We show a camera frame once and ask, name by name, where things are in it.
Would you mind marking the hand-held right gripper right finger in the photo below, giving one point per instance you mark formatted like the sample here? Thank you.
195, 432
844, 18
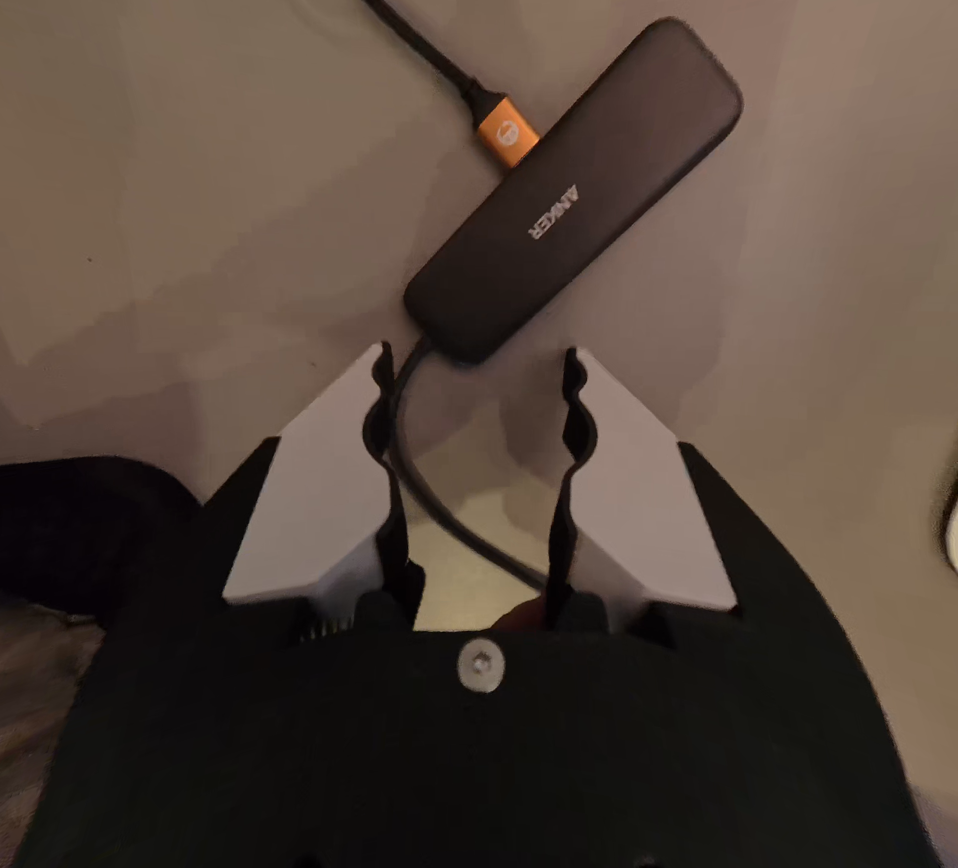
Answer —
644, 508

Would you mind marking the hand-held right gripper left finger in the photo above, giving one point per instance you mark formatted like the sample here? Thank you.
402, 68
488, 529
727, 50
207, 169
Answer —
322, 508

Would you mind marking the slim dark grey usb hub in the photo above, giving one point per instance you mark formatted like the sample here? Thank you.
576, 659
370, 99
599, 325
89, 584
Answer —
599, 157

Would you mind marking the dark cloth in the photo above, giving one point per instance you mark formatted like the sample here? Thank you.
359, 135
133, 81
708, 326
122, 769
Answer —
75, 531

